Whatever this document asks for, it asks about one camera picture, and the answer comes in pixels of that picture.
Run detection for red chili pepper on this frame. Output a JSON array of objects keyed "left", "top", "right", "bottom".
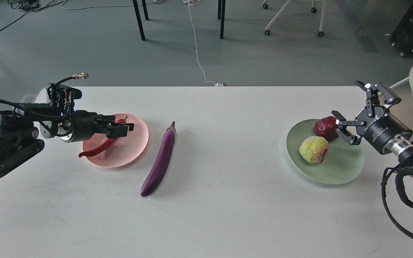
[{"left": 78, "top": 115, "right": 128, "bottom": 158}]

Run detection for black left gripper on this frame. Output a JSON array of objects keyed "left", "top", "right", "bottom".
[{"left": 65, "top": 110, "right": 134, "bottom": 143}]

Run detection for red pomegranate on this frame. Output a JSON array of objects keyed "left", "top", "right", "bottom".
[{"left": 313, "top": 116, "right": 339, "bottom": 142}]

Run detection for black table leg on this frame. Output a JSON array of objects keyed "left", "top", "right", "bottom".
[
  {"left": 220, "top": 0, "right": 226, "bottom": 39},
  {"left": 141, "top": 0, "right": 149, "bottom": 21},
  {"left": 132, "top": 0, "right": 146, "bottom": 41},
  {"left": 217, "top": 0, "right": 222, "bottom": 20}
]

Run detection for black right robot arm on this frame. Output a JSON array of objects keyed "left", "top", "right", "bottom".
[{"left": 332, "top": 81, "right": 413, "bottom": 239}]

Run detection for white rolling chair base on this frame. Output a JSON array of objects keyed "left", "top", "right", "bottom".
[{"left": 264, "top": 0, "right": 329, "bottom": 38}]

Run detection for green plate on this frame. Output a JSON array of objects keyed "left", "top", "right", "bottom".
[{"left": 286, "top": 119, "right": 365, "bottom": 185}]

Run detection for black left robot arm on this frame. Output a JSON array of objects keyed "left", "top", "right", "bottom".
[{"left": 0, "top": 72, "right": 134, "bottom": 178}]

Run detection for black table leg rear right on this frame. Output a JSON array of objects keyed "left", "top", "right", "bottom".
[{"left": 217, "top": 0, "right": 222, "bottom": 20}]

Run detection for black table leg rear left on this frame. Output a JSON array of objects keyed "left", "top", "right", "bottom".
[{"left": 141, "top": 0, "right": 149, "bottom": 21}]

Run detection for black floor cables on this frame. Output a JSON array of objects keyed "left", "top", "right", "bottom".
[{"left": 0, "top": 0, "right": 67, "bottom": 43}]

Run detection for purple eggplant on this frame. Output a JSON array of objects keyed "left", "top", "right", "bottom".
[{"left": 140, "top": 121, "right": 177, "bottom": 197}]

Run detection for white floor cable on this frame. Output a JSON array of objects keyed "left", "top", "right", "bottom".
[{"left": 183, "top": 0, "right": 223, "bottom": 87}]

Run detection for pink plate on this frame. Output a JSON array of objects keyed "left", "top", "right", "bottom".
[{"left": 82, "top": 113, "right": 149, "bottom": 168}]

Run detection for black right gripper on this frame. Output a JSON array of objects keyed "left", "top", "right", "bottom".
[{"left": 331, "top": 81, "right": 413, "bottom": 154}]

